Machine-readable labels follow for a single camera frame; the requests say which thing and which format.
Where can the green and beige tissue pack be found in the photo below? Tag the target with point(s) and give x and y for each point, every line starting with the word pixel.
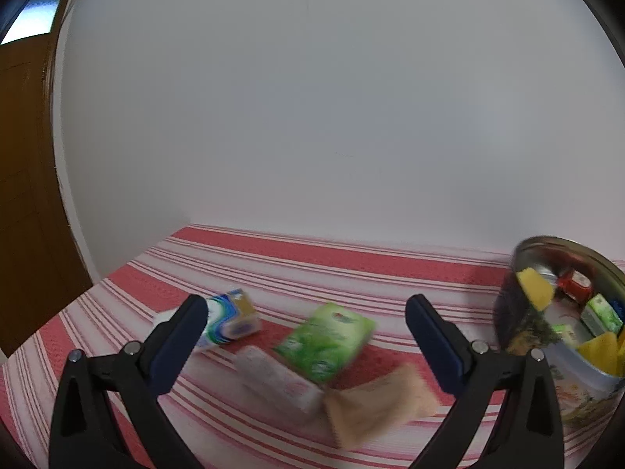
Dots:
pixel 569 334

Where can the blue cloth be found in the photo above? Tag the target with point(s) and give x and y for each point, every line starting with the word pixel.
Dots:
pixel 621 310

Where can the white and blue tissue pack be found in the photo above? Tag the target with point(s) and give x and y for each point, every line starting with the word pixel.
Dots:
pixel 232 320

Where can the red striped blanket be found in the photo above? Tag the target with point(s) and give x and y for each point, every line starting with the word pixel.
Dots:
pixel 342 273

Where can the round printed cookie tin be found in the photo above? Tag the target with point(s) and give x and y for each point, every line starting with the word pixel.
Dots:
pixel 581 391

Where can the yellow sponge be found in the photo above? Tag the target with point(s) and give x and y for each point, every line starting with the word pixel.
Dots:
pixel 537 288

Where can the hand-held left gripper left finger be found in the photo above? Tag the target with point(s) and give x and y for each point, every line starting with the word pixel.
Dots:
pixel 168 351

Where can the frosted transom window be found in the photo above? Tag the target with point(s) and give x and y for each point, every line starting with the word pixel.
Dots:
pixel 36 14

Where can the beige snack packet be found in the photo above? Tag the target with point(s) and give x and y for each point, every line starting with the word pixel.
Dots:
pixel 381 403

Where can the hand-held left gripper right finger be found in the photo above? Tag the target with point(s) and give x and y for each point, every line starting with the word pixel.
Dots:
pixel 439 347

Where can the bright red packet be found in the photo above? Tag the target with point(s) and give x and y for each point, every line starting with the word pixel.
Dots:
pixel 575 284

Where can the brown wooden door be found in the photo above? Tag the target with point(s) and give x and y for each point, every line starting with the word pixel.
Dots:
pixel 29 180

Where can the green leaf tissue pack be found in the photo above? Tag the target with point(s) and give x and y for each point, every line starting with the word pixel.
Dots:
pixel 324 342
pixel 603 315

